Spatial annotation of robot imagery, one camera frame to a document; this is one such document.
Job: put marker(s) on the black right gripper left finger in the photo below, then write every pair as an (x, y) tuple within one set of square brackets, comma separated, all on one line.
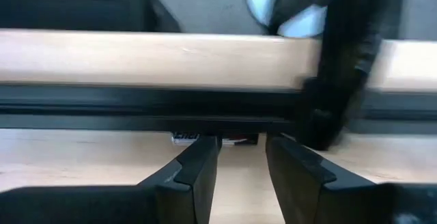
[(191, 183)]

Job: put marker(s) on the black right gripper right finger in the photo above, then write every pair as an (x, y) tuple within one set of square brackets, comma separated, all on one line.
[(300, 190)]

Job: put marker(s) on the black table clamp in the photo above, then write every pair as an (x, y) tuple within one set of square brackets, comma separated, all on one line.
[(338, 80)]

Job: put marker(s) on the large black object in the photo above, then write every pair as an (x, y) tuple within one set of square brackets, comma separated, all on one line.
[(68, 5)]

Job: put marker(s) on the black aluminium table frame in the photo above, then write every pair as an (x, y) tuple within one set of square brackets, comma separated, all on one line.
[(136, 104)]

